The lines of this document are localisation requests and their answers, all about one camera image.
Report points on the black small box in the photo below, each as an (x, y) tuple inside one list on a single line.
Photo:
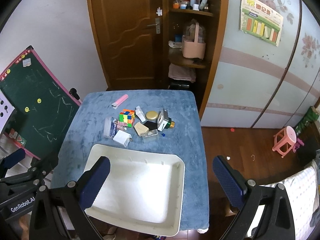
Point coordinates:
[(150, 125)]

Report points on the white plastic tray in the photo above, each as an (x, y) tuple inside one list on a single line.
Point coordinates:
[(143, 191)]

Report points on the clear plastic case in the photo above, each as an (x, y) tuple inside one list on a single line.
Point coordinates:
[(150, 136)]

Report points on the white small box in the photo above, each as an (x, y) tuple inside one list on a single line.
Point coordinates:
[(140, 114)]

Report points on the green chalkboard pink frame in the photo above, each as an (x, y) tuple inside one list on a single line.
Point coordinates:
[(44, 109)]

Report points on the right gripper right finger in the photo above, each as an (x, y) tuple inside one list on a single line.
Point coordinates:
[(277, 219)]

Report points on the white sliding wardrobe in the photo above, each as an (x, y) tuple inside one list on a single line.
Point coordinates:
[(259, 85)]

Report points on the pink plastic stool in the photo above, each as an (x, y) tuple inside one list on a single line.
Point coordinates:
[(284, 141)]

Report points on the wooden corner shelf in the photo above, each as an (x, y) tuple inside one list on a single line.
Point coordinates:
[(212, 15)]

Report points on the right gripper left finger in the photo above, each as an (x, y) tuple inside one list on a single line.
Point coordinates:
[(47, 222)]

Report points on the pink utility knife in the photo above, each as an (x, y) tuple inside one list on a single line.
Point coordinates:
[(119, 101)]

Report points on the colourful rubik's cube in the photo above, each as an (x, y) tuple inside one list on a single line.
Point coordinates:
[(127, 117)]

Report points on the gold round compact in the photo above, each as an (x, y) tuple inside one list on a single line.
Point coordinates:
[(152, 115)]

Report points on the white square box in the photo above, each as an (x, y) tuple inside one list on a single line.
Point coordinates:
[(122, 138)]

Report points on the brown wooden door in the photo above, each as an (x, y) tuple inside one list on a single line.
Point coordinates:
[(131, 54)]

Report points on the silver digital camera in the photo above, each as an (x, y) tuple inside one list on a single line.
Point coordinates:
[(162, 120)]

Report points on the wall calendar poster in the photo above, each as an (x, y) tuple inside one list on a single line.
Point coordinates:
[(260, 20)]

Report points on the white striped pillow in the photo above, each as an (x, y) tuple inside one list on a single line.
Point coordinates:
[(303, 193)]

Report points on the blue fuzzy table cloth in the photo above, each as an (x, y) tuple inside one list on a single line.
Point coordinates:
[(184, 140)]

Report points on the blue photo card case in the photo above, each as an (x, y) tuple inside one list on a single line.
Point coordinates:
[(111, 127)]

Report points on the pink storage basket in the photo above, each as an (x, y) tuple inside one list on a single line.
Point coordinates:
[(194, 40)]

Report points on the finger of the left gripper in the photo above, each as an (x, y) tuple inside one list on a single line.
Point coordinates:
[(11, 160), (36, 172)]

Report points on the green gold-capped bottle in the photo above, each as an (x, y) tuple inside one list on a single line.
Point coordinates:
[(170, 124)]

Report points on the folded pink towel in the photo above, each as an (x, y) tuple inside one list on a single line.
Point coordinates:
[(181, 73)]

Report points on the beige angular box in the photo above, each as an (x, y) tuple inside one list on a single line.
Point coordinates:
[(140, 129)]

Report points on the silver door handle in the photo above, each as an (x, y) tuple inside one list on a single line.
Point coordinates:
[(157, 25)]

